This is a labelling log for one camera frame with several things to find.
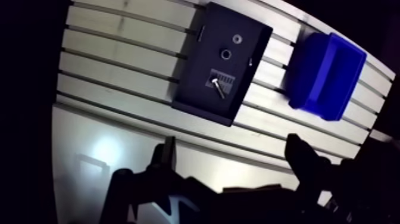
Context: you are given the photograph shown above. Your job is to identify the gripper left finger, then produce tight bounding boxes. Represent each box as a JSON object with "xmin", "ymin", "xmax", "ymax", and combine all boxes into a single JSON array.
[{"xmin": 99, "ymin": 136, "xmax": 220, "ymax": 224}]

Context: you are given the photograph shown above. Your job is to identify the blue bin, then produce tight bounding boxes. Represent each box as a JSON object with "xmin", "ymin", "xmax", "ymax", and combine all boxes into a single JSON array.
[{"xmin": 286, "ymin": 32, "xmax": 368, "ymax": 122}]

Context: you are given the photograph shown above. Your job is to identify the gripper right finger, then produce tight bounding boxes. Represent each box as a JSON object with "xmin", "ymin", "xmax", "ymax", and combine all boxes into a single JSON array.
[{"xmin": 284, "ymin": 133, "xmax": 376, "ymax": 224}]

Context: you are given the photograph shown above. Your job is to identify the steel bolt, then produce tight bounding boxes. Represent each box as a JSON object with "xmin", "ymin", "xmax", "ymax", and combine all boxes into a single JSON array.
[{"xmin": 211, "ymin": 78, "xmax": 226, "ymax": 100}]

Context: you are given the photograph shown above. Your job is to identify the dark blue-grey tray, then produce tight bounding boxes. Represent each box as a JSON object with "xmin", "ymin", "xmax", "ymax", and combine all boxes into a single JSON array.
[{"xmin": 171, "ymin": 1, "xmax": 274, "ymax": 127}]

